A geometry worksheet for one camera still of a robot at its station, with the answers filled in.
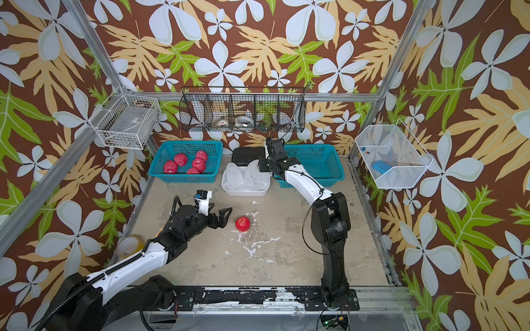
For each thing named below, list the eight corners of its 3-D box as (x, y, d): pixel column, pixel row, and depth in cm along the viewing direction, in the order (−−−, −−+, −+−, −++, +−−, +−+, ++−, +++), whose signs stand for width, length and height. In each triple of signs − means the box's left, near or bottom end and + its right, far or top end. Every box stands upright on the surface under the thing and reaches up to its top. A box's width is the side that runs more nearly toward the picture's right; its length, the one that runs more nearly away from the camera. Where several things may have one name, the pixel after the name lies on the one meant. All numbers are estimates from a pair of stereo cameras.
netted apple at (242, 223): (236, 232, 93) (234, 226, 88) (236, 222, 96) (235, 216, 91) (249, 232, 93) (249, 226, 88) (250, 222, 96) (249, 216, 91)
